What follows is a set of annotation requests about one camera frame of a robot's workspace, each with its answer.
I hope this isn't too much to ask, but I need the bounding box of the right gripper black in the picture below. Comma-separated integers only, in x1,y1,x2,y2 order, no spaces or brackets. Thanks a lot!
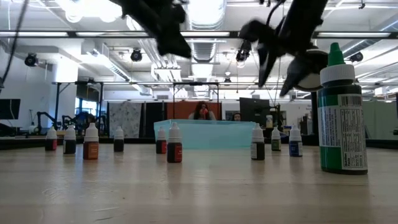
239,12,324,97

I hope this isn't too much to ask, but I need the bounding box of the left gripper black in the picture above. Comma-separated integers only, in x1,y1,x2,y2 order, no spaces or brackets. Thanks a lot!
108,0,192,59

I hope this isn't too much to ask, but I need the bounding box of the small green label bottle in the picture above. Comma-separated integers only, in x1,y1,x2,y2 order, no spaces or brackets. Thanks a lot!
271,126,282,152

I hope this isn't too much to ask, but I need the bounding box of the small blue label bottle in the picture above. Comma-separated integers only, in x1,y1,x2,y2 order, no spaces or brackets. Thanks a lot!
288,124,303,157

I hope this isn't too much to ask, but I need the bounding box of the large green coloring bottle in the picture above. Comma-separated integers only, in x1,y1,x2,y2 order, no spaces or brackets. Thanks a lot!
317,42,369,175

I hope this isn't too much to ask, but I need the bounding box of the small black bottle white cap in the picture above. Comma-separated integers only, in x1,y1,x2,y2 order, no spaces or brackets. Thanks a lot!
250,123,266,161
113,126,125,153
63,124,78,156

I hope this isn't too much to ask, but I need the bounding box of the green translucent plastic tray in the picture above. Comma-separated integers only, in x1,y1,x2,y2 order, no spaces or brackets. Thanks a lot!
154,119,256,149

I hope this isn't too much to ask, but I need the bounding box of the small dark bottle white cap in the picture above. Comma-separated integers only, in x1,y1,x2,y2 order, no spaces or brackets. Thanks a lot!
155,126,168,155

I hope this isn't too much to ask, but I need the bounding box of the small red label bottle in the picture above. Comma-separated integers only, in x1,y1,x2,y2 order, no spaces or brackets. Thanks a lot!
167,123,183,164

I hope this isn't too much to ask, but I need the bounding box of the black ceiling spotlight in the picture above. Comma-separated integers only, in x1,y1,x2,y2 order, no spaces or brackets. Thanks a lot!
348,51,364,63
234,46,252,63
129,48,143,63
24,52,40,68

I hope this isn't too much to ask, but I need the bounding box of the black monitor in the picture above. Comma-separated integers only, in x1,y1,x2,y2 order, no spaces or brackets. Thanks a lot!
0,98,21,121
239,97,271,127

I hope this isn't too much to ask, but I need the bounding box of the black desk lamp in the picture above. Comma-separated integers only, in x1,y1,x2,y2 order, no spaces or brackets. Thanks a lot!
294,45,330,146

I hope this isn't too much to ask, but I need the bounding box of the black partition panel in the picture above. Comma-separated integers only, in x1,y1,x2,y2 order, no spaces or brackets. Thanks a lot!
144,101,166,134

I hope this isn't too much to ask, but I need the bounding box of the marble pattern board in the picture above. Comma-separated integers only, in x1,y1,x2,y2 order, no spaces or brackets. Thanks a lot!
108,101,143,137

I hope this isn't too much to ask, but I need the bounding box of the green partition wall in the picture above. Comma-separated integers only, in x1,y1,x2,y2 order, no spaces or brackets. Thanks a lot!
366,101,398,141

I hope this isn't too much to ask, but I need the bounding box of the black aluminium table frame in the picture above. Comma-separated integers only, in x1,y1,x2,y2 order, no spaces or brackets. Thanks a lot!
0,135,398,152

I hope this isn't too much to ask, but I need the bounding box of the ceiling light rail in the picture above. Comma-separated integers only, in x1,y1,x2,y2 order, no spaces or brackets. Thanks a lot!
0,30,393,39

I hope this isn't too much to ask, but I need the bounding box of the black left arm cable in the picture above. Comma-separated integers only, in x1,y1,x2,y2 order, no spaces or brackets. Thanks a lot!
0,0,29,91

